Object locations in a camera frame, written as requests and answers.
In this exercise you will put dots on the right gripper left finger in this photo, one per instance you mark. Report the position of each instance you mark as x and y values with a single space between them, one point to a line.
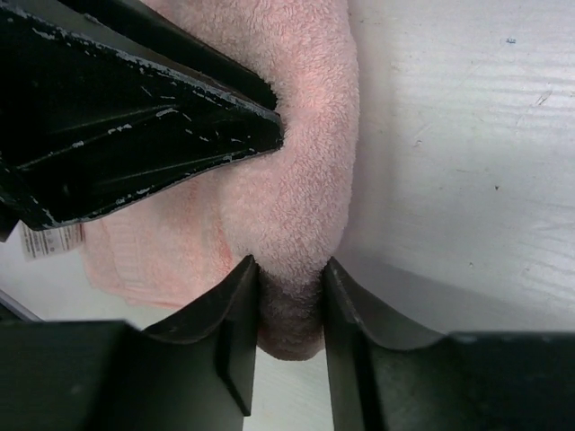
193 370

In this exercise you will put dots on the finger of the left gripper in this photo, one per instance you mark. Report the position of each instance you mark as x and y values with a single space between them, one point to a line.
92 122
143 25

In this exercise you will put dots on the pink towel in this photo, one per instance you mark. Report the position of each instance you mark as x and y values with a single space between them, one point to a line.
287 209

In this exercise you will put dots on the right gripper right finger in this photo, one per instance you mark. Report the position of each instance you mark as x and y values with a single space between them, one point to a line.
388 372

